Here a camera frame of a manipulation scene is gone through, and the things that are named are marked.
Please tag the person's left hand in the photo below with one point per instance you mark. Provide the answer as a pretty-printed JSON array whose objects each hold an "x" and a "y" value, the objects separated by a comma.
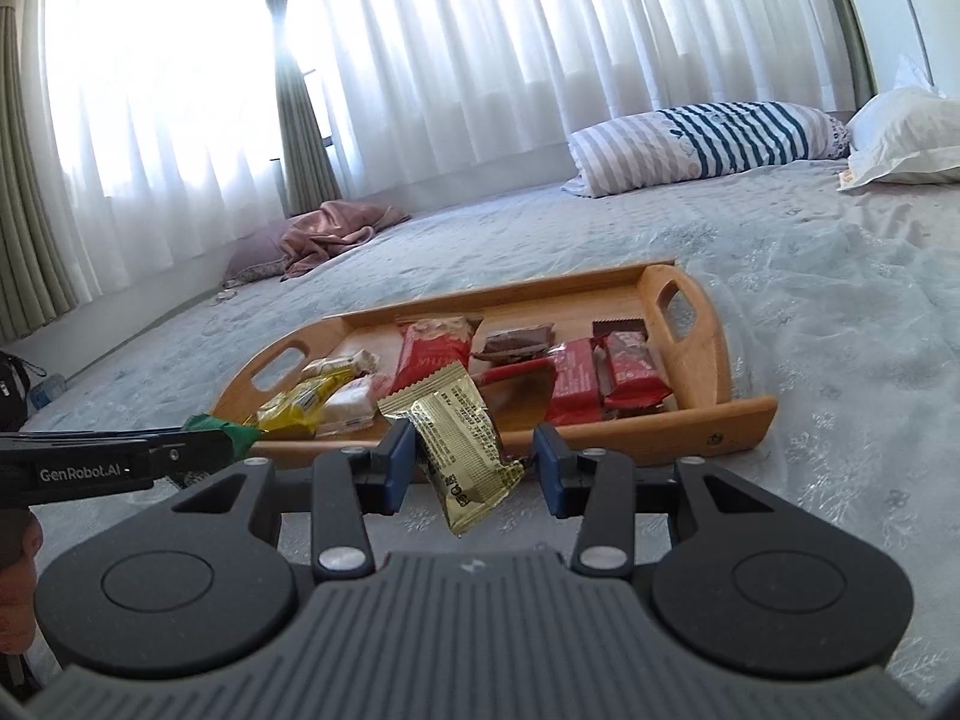
[{"x": 16, "y": 592}]

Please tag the bed with pale blue bedspread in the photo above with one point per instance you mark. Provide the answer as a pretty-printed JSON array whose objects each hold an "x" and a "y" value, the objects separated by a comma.
[{"x": 825, "y": 300}]

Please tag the clear plastic bottle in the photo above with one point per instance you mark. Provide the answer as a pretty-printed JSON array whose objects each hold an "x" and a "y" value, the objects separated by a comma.
[{"x": 49, "y": 392}]

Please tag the brown cake clear packet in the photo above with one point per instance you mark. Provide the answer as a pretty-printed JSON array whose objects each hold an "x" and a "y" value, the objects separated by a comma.
[{"x": 514, "y": 341}]

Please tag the grey-green curtain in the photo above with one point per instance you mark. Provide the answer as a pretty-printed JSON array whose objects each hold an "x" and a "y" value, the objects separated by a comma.
[
  {"x": 304, "y": 127},
  {"x": 851, "y": 30},
  {"x": 37, "y": 202}
]

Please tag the white and pink snack packet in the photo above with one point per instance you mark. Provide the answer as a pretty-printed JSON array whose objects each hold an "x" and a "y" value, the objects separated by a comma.
[{"x": 352, "y": 405}]

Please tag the white sheer curtain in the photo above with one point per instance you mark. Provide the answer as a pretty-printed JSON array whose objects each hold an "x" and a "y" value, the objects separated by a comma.
[
  {"x": 150, "y": 90},
  {"x": 562, "y": 37}
]

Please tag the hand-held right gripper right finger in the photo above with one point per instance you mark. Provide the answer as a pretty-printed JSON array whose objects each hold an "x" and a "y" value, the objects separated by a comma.
[{"x": 551, "y": 465}]

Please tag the yellow snack packet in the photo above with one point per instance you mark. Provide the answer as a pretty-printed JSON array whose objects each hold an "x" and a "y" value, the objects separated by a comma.
[{"x": 300, "y": 405}]

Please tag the green snack packet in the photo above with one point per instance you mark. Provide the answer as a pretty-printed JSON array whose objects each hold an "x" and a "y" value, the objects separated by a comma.
[{"x": 244, "y": 435}]

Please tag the black bag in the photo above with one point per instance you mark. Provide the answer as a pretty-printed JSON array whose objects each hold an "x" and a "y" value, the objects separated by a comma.
[{"x": 11, "y": 390}]

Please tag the blue and white striped pillow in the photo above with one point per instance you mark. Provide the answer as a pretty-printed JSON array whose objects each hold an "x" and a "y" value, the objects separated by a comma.
[{"x": 697, "y": 142}]

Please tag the pink crumpled blanket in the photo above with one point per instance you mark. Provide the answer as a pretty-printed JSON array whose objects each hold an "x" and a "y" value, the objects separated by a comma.
[{"x": 330, "y": 236}]

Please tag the dark brown zigzag-edged wrapper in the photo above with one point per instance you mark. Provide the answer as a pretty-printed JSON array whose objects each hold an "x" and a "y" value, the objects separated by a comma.
[{"x": 619, "y": 327}]

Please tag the gold and red snack packet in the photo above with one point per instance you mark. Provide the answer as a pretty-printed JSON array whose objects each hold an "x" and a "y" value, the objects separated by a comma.
[{"x": 457, "y": 427}]

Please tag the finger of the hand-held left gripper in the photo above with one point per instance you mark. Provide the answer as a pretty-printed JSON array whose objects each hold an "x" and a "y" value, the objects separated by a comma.
[{"x": 191, "y": 454}]

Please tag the white headboard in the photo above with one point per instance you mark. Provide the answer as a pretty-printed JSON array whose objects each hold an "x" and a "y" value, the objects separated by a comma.
[{"x": 915, "y": 7}]

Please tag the large red snack packet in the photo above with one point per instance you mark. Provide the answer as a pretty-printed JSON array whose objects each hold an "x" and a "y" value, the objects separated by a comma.
[{"x": 435, "y": 352}]

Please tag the purple pillow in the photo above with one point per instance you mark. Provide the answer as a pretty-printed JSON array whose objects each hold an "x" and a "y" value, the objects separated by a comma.
[{"x": 251, "y": 259}]

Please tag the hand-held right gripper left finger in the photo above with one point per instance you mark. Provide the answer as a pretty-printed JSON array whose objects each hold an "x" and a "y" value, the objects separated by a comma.
[{"x": 397, "y": 465}]

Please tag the red chocolate bar packet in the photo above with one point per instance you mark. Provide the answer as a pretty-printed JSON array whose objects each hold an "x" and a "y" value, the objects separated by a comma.
[
  {"x": 574, "y": 382},
  {"x": 634, "y": 367}
]

